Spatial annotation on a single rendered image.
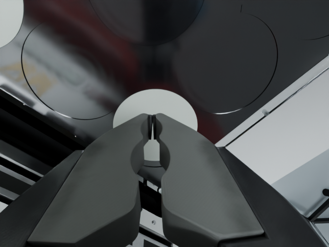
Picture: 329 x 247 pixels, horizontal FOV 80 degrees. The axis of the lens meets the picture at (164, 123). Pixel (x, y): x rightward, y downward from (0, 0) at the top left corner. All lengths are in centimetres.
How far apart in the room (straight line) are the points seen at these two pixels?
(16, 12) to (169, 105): 16
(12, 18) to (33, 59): 3
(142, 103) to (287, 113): 25
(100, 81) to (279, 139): 31
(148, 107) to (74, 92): 8
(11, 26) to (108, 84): 9
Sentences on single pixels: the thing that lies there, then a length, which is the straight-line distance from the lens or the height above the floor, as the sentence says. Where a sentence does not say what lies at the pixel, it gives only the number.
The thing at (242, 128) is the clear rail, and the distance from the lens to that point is 25.
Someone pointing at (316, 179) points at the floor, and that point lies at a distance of 205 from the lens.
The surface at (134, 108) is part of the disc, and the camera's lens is 22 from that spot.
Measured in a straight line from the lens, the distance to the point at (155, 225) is 31.
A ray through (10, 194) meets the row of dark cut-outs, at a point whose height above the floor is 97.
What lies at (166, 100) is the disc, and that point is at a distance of 22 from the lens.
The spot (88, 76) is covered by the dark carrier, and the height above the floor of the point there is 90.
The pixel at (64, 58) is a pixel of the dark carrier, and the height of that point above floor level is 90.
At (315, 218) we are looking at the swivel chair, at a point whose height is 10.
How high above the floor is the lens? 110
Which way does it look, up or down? 60 degrees down
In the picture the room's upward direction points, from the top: 176 degrees clockwise
